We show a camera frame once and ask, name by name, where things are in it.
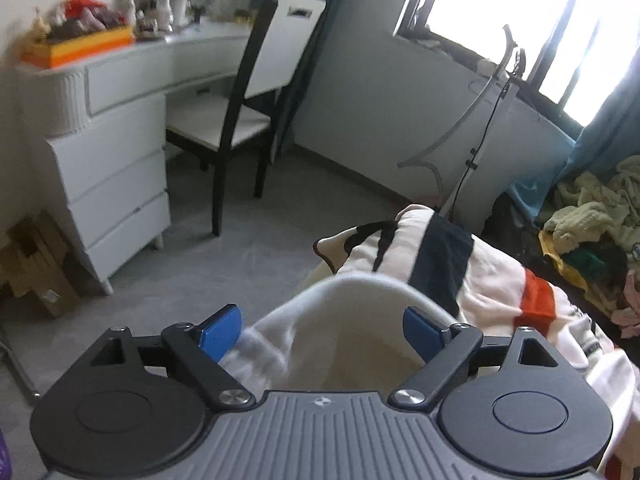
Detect cardboard box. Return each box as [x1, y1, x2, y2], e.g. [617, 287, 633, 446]
[1, 211, 79, 318]

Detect orange yellow storage box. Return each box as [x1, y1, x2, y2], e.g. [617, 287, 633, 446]
[21, 26, 134, 70]

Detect white sweatpants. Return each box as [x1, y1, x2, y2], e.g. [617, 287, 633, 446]
[220, 272, 456, 398]

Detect garment steamer stand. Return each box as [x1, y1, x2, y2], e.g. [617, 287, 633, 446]
[397, 23, 528, 219]

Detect white black chair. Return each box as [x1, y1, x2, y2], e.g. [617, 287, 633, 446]
[164, 0, 328, 238]

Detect yellow towel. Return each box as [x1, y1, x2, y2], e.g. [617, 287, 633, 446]
[537, 228, 591, 294]

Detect striped bed blanket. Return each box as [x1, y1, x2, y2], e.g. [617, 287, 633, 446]
[314, 205, 639, 479]

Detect white dressing table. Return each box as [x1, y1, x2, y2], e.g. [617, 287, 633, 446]
[16, 22, 250, 294]

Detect green garment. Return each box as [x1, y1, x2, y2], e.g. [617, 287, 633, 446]
[561, 247, 608, 282]

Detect teal curtain right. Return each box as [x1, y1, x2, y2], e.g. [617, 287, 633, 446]
[506, 52, 639, 223]

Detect pink garment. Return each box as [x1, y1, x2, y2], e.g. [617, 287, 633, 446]
[611, 269, 640, 339]

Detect window with dark frame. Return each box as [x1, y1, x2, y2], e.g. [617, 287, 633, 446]
[398, 0, 639, 136]

